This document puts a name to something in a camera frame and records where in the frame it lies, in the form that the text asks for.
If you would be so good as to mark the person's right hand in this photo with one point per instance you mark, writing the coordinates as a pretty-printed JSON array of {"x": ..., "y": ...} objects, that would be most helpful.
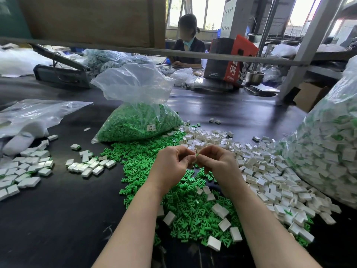
[{"x": 224, "y": 167}]

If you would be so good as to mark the person's left hand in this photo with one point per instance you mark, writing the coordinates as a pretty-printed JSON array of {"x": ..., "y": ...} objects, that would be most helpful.
[{"x": 170, "y": 169}]

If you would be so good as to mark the pile of green parts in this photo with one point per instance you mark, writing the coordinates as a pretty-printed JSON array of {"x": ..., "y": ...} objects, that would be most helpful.
[{"x": 135, "y": 161}]

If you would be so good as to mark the pile of white plastic caps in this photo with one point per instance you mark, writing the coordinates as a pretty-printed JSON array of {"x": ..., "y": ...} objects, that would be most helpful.
[{"x": 281, "y": 174}]

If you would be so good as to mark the pile of assembled white pieces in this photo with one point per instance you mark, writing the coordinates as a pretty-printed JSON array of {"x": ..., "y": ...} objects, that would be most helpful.
[{"x": 27, "y": 170}]

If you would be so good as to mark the person's right forearm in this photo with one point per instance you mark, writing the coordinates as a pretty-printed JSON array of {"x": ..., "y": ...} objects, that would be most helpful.
[{"x": 279, "y": 240}]

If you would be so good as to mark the person's left forearm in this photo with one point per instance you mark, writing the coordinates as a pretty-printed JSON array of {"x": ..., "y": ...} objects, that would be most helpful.
[{"x": 134, "y": 240}]

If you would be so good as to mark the bag of green clips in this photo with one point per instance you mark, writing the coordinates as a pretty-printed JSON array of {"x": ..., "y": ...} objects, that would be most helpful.
[{"x": 140, "y": 121}]

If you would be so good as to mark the large bag of white caps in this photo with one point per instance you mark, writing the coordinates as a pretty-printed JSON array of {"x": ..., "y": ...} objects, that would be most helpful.
[{"x": 337, "y": 145}]

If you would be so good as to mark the clear bag of pale parts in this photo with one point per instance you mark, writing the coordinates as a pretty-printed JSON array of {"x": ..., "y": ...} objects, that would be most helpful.
[{"x": 111, "y": 59}]

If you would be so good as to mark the white paper sheets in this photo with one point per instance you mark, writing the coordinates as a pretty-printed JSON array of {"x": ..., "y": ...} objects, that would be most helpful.
[{"x": 262, "y": 88}]

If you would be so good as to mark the crumpled white plastic bag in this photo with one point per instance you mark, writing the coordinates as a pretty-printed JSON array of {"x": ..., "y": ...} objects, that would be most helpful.
[{"x": 183, "y": 76}]

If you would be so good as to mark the metal bowl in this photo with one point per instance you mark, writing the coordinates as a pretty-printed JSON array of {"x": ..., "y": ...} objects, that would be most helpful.
[{"x": 255, "y": 78}]

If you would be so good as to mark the black and red box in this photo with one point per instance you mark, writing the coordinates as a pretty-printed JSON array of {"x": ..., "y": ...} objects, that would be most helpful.
[{"x": 227, "y": 64}]

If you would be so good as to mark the cardboard box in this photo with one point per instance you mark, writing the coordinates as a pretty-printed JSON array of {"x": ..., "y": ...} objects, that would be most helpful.
[{"x": 311, "y": 97}]

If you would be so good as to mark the black table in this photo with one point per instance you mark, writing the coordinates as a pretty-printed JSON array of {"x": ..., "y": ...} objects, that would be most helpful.
[{"x": 56, "y": 229}]

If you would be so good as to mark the white bags on shelf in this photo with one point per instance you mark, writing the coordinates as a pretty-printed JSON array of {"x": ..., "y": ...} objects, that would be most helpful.
[{"x": 307, "y": 50}]

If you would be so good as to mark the empty clear plastic bag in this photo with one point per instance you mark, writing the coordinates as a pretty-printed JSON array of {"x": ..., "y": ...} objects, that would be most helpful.
[{"x": 36, "y": 112}]

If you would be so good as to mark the brown board panel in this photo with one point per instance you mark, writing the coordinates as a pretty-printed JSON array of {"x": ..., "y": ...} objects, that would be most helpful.
[{"x": 83, "y": 20}]

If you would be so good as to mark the white plastic sheet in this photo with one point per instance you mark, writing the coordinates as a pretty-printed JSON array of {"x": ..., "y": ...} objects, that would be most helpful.
[{"x": 22, "y": 62}]

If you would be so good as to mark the grey metal shelf frame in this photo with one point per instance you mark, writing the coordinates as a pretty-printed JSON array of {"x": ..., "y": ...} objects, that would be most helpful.
[{"x": 111, "y": 49}]

